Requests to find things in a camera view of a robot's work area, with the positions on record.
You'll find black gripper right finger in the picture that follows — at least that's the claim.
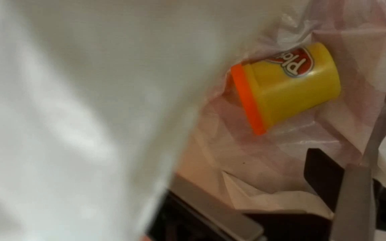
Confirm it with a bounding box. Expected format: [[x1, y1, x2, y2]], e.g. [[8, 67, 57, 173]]
[[303, 148, 386, 241]]

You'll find white orange plastic bag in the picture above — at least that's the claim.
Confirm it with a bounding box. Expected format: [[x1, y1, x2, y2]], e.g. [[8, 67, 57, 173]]
[[0, 0, 386, 241]]

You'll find yellow Play-Doh tub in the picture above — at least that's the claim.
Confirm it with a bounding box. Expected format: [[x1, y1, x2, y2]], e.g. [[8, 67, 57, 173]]
[[230, 42, 342, 137]]

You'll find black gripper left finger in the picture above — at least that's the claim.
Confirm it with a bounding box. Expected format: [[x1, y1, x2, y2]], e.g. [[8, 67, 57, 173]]
[[147, 173, 266, 241]]

